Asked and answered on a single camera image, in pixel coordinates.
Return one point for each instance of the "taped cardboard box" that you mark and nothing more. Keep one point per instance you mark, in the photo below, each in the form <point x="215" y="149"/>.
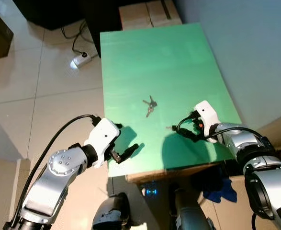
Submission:
<point x="150" y="13"/>

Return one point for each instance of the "bunch of metal keys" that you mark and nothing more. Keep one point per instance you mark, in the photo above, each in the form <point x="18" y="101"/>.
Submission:
<point x="150" y="105"/>

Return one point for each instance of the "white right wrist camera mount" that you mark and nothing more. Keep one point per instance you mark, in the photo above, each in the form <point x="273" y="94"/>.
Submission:
<point x="206" y="114"/>

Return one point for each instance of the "device with blue light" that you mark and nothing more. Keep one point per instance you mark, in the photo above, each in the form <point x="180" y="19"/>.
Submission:
<point x="151" y="192"/>

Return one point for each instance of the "blue cloth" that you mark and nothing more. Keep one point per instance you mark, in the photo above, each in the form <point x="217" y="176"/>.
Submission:
<point x="222" y="192"/>

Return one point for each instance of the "black cabinet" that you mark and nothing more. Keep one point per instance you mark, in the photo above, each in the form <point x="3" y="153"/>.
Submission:
<point x="54" y="12"/>

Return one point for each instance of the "grey robot leg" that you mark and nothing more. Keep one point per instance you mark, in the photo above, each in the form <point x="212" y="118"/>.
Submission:
<point x="190" y="213"/>
<point x="110" y="213"/>

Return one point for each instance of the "white power strip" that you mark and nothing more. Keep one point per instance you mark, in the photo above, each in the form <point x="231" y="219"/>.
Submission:
<point x="81" y="60"/>

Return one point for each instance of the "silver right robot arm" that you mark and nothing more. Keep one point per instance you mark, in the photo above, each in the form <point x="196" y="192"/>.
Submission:
<point x="264" y="187"/>

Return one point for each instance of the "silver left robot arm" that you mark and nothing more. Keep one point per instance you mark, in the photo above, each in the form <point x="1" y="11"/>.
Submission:
<point x="59" y="167"/>

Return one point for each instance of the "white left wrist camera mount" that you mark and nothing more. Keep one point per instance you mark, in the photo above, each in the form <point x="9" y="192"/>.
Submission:
<point x="102" y="136"/>

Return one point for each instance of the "green topped wooden table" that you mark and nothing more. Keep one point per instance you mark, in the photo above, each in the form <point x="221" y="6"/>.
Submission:
<point x="164" y="72"/>

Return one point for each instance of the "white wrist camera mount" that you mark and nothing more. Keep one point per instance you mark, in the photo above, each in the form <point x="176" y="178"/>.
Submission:
<point x="102" y="136"/>
<point x="206" y="114"/>

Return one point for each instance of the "grey right robot leg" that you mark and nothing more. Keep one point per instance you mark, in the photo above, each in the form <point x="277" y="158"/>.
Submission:
<point x="190" y="213"/>

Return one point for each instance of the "grey left robot leg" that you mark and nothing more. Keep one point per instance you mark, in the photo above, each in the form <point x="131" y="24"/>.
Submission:
<point x="110" y="213"/>

